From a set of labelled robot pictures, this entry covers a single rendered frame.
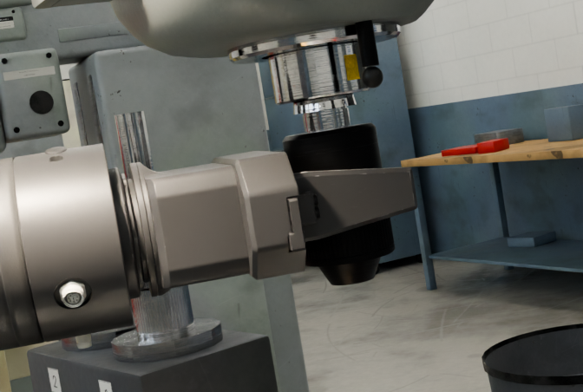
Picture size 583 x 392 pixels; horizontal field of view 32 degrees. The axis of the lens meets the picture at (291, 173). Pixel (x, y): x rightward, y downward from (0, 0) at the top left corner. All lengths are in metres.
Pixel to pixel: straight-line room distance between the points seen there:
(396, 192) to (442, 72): 7.31
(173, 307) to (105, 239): 0.38
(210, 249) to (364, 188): 0.08
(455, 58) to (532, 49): 0.86
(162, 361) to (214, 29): 0.40
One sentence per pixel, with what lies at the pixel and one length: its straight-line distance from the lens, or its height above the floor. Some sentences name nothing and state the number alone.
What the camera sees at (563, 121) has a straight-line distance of 6.31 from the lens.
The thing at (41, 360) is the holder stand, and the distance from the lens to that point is 0.94.
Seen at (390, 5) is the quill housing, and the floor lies 1.31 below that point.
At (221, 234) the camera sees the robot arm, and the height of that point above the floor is 1.23.
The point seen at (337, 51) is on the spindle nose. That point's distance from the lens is 0.49.
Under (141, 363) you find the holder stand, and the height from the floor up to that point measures 1.11.
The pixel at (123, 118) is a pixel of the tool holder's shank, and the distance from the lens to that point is 0.83.
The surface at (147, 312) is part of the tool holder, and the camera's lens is 0.83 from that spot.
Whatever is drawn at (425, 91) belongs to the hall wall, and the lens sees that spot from 8.01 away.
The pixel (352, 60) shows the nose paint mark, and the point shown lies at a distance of 0.49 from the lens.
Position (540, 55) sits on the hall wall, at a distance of 6.90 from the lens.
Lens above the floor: 1.27
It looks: 3 degrees down
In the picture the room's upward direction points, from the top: 9 degrees counter-clockwise
